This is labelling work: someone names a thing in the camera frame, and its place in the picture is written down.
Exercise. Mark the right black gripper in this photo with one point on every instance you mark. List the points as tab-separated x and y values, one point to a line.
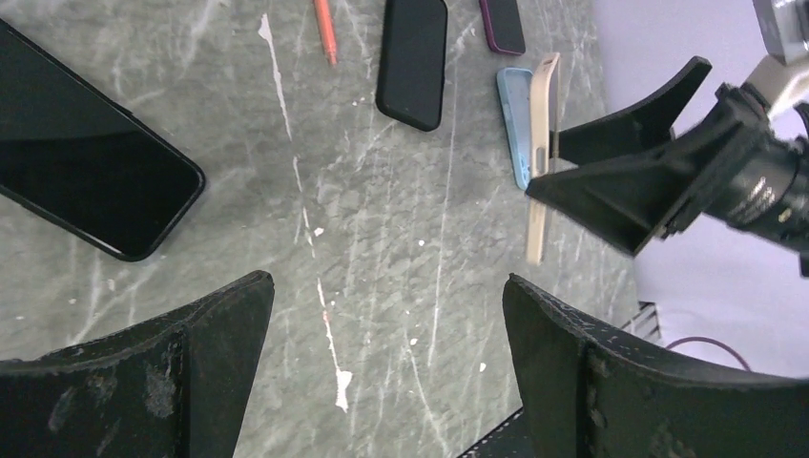
634	180

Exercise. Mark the beige phone case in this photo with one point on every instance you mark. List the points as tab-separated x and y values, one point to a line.
539	96

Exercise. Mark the phone with purple frame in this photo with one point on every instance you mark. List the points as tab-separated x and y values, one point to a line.
503	26

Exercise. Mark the black phone left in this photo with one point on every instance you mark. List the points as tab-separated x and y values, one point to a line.
76	158

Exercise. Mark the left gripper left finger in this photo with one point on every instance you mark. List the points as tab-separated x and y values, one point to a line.
176	385

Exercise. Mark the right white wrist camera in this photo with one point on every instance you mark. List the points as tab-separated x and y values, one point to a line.
784	57

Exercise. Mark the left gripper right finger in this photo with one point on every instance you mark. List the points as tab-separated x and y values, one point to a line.
590	389

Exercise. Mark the light blue phone case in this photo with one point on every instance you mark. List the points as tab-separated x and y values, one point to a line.
513	89

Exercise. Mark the black phone centre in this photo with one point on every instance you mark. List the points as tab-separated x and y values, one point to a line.
411	77

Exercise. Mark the red pencil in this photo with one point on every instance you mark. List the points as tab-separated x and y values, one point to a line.
326	29

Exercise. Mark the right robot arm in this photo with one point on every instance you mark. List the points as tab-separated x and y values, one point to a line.
790	215

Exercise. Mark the black phone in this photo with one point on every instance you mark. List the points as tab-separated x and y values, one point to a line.
76	158
411	77

